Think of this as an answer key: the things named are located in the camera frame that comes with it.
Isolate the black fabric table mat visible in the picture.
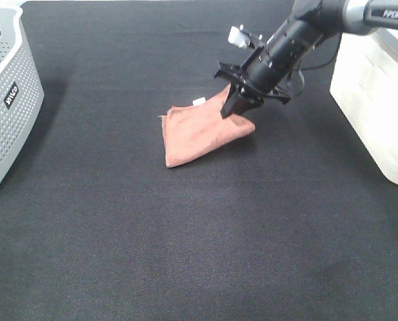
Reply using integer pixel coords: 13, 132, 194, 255
0, 1, 398, 320

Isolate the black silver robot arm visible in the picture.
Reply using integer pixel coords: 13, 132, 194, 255
216, 1, 398, 118

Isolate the black cable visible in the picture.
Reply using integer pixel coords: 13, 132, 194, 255
285, 33, 342, 98

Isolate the grey perforated laundry basket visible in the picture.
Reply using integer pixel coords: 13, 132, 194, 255
0, 5, 44, 184

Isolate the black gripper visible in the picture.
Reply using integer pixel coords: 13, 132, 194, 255
215, 46, 299, 118

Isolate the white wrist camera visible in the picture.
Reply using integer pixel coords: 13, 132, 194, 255
227, 25, 264, 49

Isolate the white plastic storage box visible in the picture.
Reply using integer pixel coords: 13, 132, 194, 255
330, 29, 398, 185

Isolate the orange towel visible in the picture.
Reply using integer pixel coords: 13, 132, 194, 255
161, 86, 256, 168

